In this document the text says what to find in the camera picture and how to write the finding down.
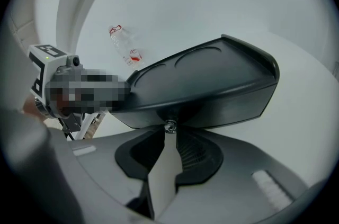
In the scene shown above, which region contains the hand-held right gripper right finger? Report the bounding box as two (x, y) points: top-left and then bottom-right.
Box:
(158, 127), (317, 224)

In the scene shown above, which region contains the black and white metal stand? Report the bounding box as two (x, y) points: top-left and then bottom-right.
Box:
(57, 111), (104, 142)

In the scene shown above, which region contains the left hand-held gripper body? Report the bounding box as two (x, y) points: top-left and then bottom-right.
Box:
(27, 43), (132, 120)

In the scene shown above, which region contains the clear plastic bottle red label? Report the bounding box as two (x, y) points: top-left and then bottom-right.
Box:
(108, 24), (146, 70)

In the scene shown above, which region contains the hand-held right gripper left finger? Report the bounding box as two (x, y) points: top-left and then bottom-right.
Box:
(66, 127), (167, 220)

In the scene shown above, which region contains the person's left forearm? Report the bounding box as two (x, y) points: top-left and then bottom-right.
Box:
(22, 97), (46, 121)

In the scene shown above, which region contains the black box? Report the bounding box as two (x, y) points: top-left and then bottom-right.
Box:
(113, 34), (280, 130)

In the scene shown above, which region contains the black drawer with metal knob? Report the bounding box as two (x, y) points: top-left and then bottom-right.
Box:
(113, 82), (278, 135)

